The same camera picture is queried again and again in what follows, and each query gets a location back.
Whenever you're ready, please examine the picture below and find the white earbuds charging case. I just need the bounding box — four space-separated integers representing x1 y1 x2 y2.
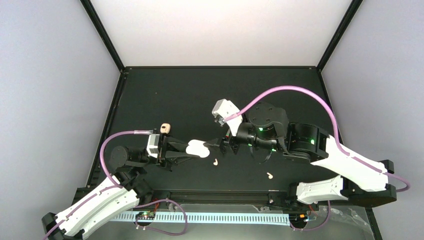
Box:
185 139 210 158

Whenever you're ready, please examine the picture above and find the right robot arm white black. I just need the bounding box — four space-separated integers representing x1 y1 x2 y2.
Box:
203 102 397 210

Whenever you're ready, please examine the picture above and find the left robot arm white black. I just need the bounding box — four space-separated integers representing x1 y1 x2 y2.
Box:
42 130 210 240

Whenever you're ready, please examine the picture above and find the beige small earbuds case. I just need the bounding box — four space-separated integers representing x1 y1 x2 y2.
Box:
159 123 171 135

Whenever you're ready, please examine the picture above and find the white earbud lower right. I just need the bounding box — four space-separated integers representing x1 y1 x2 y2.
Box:
266 172 274 180

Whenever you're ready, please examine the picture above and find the left circuit board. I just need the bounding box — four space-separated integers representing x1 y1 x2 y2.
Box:
135 211 156 221

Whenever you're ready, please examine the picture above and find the circuit board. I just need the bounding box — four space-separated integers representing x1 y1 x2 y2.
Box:
135 211 156 221
289 214 316 223

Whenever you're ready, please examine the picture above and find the right circuit board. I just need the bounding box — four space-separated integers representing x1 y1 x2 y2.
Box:
289 214 316 223

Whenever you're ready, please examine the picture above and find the clear plastic sheet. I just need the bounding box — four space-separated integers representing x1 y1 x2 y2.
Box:
251 204 374 240

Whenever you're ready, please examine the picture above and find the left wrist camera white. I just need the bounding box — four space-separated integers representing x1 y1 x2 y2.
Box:
146 134 161 159

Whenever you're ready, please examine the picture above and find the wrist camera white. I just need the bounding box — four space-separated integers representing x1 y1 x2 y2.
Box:
146 134 161 159
211 98 243 137

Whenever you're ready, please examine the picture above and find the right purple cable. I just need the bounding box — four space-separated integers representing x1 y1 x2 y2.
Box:
223 85 412 232

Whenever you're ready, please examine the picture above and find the purple cable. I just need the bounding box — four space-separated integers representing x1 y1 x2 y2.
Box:
43 130 154 240
223 85 412 232

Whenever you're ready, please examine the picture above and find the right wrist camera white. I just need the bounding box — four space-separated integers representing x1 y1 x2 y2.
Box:
211 98 243 137

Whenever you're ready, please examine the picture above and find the black front aluminium rail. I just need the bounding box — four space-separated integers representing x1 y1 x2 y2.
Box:
135 185 310 213

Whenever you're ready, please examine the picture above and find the light blue slotted cable duct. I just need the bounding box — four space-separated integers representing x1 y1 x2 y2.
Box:
111 211 290 226

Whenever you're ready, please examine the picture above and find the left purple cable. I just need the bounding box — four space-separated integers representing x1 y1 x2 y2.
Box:
43 130 154 240

